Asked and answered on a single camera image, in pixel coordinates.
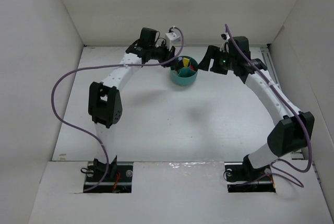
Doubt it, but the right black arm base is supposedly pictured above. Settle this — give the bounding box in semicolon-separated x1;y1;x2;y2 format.
223;162;276;193

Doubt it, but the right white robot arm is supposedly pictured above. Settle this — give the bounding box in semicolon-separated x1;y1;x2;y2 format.
198;33;315;181

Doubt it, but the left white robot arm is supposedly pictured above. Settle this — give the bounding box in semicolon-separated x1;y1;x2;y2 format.
88;28;180;177

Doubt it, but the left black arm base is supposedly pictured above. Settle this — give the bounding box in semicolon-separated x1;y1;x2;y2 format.
80;162;133;193

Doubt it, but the teal round divided container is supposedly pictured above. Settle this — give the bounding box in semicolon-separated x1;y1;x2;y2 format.
170;56;198;86

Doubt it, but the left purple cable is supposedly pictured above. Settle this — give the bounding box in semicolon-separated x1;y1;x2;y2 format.
51;26;185;193

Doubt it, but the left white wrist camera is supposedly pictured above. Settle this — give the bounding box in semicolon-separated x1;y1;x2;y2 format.
165;32;182;49

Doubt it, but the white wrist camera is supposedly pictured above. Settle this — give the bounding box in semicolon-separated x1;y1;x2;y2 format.
220;33;230;52
165;32;182;49

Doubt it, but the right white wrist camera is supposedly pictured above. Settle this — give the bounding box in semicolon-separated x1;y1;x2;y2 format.
220;33;230;52

